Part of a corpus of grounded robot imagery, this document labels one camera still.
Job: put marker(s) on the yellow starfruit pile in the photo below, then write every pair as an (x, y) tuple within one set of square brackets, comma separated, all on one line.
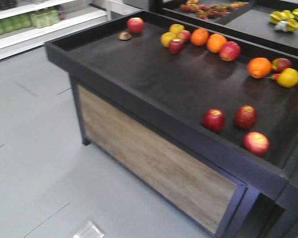
[(290, 16)]

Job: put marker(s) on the cherry tomato vines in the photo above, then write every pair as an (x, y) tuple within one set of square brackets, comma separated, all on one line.
[(212, 11)]

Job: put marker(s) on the red chili pepper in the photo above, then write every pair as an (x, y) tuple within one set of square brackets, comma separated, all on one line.
[(274, 76)]

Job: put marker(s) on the metal floor outlet plate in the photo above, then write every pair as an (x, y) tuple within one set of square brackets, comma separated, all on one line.
[(88, 230)]

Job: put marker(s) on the white garlic bulb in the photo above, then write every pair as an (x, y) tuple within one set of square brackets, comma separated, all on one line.
[(281, 26)]

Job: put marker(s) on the yellow apple back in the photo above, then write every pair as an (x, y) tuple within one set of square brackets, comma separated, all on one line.
[(176, 28)]

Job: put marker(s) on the small pink apple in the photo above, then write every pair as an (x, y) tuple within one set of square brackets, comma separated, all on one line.
[(184, 36)]

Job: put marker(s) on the red green apple right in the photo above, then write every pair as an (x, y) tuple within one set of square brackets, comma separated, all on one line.
[(280, 64)]

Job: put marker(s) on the yellow apple front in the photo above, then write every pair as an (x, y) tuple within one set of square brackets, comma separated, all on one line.
[(166, 38)]

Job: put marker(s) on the red apple beside yellow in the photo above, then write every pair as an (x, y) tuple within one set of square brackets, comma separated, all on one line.
[(176, 46)]

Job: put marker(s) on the orange left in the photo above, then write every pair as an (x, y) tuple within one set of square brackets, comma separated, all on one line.
[(199, 37)]

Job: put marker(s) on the white store shelf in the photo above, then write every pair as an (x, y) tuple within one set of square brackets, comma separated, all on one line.
[(33, 22)]

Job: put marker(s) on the orange right group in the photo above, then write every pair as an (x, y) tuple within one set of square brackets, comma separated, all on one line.
[(259, 67)]

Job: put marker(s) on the yellow apple right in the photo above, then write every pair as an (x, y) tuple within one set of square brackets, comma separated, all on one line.
[(288, 78)]

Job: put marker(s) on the black wooden produce stand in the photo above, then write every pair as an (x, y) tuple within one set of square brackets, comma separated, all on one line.
[(144, 107)]

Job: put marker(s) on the black upper display tray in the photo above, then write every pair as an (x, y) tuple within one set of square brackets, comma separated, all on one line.
[(250, 22)]

